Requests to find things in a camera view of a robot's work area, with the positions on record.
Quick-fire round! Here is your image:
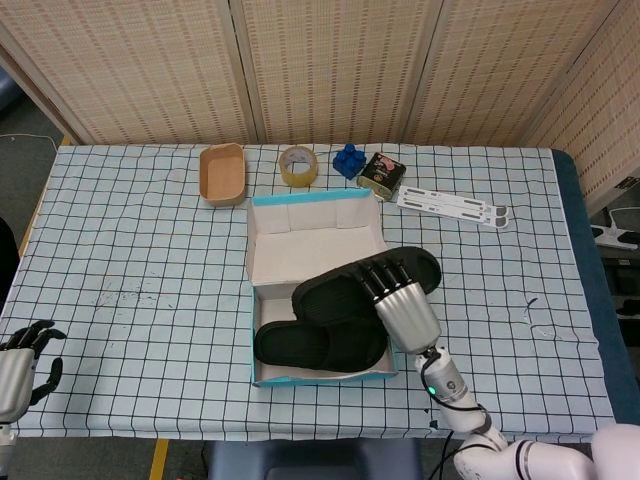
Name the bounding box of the white black checkered tablecloth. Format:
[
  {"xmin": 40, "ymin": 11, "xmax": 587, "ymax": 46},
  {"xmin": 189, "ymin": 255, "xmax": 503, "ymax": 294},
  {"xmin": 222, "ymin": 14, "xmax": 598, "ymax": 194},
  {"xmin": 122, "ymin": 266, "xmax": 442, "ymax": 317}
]
[{"xmin": 0, "ymin": 143, "xmax": 616, "ymax": 444}]

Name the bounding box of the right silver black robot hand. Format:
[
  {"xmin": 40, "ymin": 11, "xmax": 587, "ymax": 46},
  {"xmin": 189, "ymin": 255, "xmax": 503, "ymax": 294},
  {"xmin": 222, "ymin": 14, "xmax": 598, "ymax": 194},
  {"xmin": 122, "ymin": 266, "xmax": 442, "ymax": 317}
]
[{"xmin": 357, "ymin": 258, "xmax": 442, "ymax": 355}]

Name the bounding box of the dark blue stool seat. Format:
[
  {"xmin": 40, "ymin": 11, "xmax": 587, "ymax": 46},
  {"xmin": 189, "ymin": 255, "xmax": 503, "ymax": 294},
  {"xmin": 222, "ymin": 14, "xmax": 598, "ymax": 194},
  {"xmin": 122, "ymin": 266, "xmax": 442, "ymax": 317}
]
[{"xmin": 207, "ymin": 439, "xmax": 421, "ymax": 480}]

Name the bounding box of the bamboo folding screen panel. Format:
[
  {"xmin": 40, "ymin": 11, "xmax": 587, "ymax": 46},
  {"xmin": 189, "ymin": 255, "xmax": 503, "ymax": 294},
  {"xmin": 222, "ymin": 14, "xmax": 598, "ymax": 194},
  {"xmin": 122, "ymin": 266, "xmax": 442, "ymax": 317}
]
[
  {"xmin": 524, "ymin": 0, "xmax": 640, "ymax": 216},
  {"xmin": 404, "ymin": 0, "xmax": 626, "ymax": 147},
  {"xmin": 229, "ymin": 0, "xmax": 444, "ymax": 146},
  {"xmin": 0, "ymin": 0, "xmax": 261, "ymax": 146}
]

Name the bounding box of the dark tin can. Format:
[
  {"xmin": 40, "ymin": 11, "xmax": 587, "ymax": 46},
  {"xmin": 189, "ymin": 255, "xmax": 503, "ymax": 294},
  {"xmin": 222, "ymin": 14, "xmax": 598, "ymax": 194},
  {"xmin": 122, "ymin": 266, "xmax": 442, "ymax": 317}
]
[{"xmin": 356, "ymin": 152, "xmax": 407, "ymax": 203}]

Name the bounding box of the blue padded table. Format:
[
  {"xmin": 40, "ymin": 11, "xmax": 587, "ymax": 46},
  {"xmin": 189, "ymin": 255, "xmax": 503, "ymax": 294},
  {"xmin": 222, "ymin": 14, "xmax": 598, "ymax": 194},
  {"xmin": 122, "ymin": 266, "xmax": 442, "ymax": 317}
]
[{"xmin": 549, "ymin": 148, "xmax": 640, "ymax": 426}]

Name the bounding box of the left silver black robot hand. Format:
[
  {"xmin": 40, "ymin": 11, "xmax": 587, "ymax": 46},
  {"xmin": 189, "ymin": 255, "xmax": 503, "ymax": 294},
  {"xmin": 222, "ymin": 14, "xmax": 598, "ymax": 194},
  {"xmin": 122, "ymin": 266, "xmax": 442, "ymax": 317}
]
[{"xmin": 0, "ymin": 319, "xmax": 68, "ymax": 424}]

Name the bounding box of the white chair base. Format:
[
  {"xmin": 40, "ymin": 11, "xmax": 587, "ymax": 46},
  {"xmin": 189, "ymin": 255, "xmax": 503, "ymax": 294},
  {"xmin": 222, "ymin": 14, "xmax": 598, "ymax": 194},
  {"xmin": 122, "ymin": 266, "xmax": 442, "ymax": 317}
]
[{"xmin": 589, "ymin": 205, "xmax": 640, "ymax": 250}]

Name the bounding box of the black rubber slipper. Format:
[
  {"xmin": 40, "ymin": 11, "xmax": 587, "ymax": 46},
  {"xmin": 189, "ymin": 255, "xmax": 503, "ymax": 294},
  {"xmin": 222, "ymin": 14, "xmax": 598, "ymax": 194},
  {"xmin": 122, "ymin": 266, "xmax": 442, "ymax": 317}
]
[
  {"xmin": 253, "ymin": 319, "xmax": 389, "ymax": 374},
  {"xmin": 291, "ymin": 246, "xmax": 442, "ymax": 329}
]

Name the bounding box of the brown paper tray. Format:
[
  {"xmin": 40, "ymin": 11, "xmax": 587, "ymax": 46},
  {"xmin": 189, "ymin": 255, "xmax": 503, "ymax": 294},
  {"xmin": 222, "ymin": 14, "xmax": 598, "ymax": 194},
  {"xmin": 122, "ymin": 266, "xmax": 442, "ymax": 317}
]
[{"xmin": 198, "ymin": 142, "xmax": 247, "ymax": 209}]

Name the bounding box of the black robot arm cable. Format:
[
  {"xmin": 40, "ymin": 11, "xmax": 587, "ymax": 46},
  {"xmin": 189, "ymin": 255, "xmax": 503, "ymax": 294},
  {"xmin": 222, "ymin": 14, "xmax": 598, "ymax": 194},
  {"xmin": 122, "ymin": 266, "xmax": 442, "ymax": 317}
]
[{"xmin": 418, "ymin": 349, "xmax": 489, "ymax": 480}]

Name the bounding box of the white folding stand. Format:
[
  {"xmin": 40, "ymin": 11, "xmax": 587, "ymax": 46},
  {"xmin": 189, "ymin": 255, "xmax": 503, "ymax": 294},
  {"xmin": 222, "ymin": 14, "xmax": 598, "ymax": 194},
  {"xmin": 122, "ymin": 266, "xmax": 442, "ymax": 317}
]
[{"xmin": 396, "ymin": 184, "xmax": 514, "ymax": 231}]

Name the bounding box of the thin white cable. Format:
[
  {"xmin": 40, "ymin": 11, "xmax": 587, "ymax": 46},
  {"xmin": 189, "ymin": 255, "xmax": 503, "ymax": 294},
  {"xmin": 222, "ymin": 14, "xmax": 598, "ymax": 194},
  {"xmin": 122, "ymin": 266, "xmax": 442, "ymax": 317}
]
[{"xmin": 0, "ymin": 132, "xmax": 59, "ymax": 151}]

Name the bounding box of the blue cardboard shoe box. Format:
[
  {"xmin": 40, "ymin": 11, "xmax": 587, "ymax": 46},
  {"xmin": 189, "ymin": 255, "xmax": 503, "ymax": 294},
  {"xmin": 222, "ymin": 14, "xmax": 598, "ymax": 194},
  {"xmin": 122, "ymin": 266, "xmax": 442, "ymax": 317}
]
[{"xmin": 245, "ymin": 188, "xmax": 399, "ymax": 389}]

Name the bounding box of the blue ball cluster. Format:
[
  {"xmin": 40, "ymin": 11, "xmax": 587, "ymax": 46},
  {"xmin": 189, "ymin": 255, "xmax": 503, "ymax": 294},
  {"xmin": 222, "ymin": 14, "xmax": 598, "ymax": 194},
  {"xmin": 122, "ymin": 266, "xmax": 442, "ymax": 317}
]
[{"xmin": 332, "ymin": 143, "xmax": 370, "ymax": 180}]

